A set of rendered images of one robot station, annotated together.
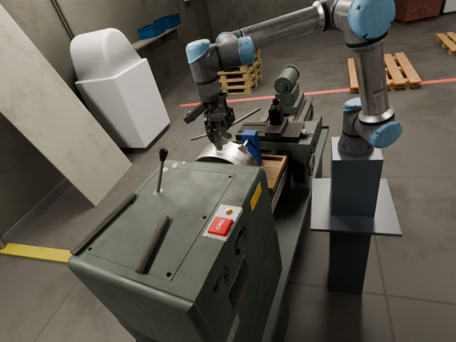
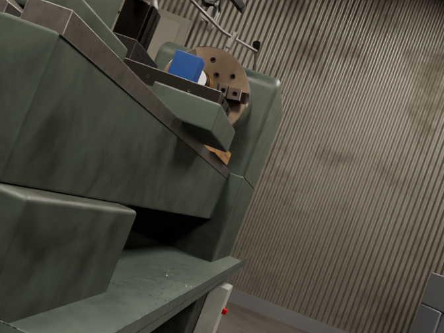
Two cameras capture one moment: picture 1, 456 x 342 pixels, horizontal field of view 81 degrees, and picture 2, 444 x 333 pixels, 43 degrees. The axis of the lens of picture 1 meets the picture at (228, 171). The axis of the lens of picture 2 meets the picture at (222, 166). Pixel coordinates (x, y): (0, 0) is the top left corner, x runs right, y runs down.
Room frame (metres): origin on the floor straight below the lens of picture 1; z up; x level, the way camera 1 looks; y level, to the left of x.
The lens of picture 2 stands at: (2.92, -0.65, 0.74)
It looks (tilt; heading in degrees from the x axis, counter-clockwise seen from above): 4 degrees up; 156
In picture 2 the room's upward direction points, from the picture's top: 21 degrees clockwise
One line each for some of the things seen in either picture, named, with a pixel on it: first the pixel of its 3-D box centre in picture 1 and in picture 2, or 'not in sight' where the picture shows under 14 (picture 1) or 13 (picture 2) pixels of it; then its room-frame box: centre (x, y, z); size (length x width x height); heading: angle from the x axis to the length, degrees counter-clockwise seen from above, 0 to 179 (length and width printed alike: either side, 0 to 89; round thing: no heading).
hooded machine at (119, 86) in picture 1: (121, 91); not in sight; (4.08, 1.21, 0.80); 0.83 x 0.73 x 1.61; 156
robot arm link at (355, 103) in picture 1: (359, 115); not in sight; (0.97, -0.59, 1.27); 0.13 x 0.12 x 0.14; 1
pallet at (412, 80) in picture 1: (378, 72); not in sight; (4.11, -2.79, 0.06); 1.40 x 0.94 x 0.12; 157
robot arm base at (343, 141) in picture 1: (355, 138); not in sight; (0.98, -0.59, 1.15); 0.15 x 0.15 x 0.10
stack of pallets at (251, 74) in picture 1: (229, 67); not in sight; (5.36, -0.53, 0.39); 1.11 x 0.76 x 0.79; 58
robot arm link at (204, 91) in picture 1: (208, 87); not in sight; (0.84, -0.01, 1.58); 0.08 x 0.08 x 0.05
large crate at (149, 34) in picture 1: (152, 30); not in sight; (5.73, 0.70, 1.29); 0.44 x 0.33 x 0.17; 156
